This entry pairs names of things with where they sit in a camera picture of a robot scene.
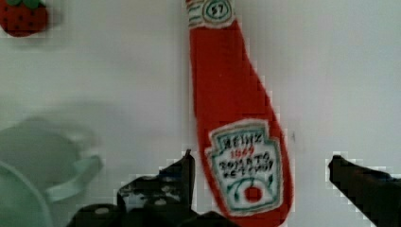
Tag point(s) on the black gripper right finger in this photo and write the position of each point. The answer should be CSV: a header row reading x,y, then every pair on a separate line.
x,y
376,194

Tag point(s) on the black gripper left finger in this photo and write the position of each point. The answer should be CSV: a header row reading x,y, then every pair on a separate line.
x,y
163,200

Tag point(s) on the red plush ketchup bottle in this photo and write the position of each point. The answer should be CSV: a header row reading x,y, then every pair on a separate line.
x,y
242,146

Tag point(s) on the green cup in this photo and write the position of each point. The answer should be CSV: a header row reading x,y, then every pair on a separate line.
x,y
42,164

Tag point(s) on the small strawberry toy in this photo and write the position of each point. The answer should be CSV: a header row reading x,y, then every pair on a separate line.
x,y
23,18

